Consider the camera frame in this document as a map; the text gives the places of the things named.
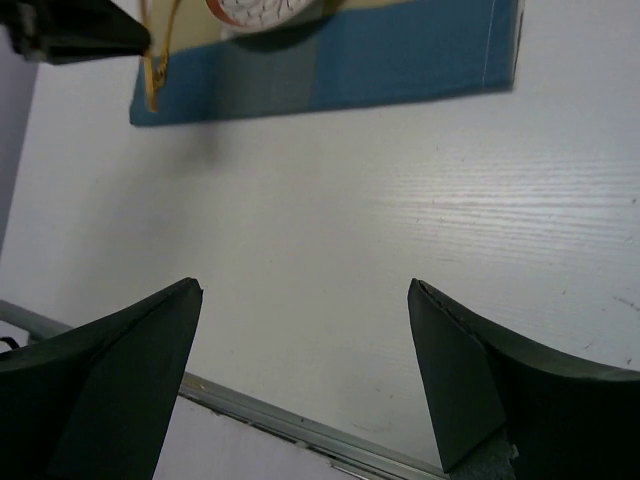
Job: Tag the patterned ceramic plate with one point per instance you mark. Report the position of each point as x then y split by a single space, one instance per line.
253 16

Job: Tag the gold knife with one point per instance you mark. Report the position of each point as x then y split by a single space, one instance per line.
149 82

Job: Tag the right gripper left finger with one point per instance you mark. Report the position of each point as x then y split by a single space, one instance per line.
95 402

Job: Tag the aluminium table frame rail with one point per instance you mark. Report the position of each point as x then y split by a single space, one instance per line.
347 453

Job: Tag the blue beige cloth placemat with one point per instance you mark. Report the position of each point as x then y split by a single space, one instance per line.
411 52

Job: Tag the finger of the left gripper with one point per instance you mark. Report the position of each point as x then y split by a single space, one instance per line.
66 31

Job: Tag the gold fork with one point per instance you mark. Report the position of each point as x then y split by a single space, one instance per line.
160 73

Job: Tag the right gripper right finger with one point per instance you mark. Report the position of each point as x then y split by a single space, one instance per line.
503 406

